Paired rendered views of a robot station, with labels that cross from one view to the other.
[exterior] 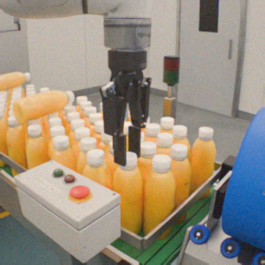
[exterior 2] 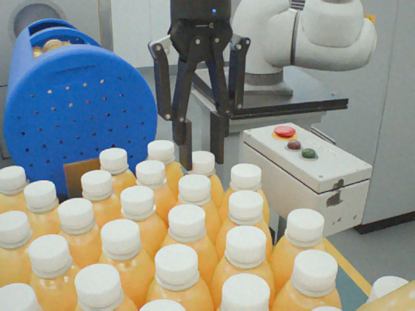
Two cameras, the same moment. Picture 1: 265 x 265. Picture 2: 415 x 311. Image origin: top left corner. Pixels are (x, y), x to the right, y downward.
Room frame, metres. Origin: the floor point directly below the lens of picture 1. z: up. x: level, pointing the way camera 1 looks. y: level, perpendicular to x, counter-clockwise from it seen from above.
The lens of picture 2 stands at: (1.00, 0.22, 1.33)
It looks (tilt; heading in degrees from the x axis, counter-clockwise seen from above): 24 degrees down; 205
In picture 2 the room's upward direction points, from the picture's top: straight up
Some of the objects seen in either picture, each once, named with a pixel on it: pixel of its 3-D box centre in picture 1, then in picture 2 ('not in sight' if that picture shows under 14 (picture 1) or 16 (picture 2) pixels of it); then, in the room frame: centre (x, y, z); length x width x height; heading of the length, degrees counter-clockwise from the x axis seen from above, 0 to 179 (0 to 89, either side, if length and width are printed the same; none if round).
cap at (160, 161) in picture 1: (161, 161); (161, 149); (0.53, -0.07, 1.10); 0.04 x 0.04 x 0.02
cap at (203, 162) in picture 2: (128, 159); (200, 161); (0.55, 0.00, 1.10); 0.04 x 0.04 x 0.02
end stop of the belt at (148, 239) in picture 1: (192, 199); not in sight; (0.58, -0.16, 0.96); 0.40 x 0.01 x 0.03; 140
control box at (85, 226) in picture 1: (65, 205); (300, 174); (0.44, 0.12, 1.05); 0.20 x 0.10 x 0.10; 50
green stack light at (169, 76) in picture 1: (170, 76); not in sight; (1.05, -0.16, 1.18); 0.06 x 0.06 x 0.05
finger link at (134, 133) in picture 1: (134, 141); (184, 143); (0.56, -0.01, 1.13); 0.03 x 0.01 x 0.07; 50
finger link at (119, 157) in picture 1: (119, 149); (216, 138); (0.53, 0.02, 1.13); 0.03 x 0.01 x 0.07; 50
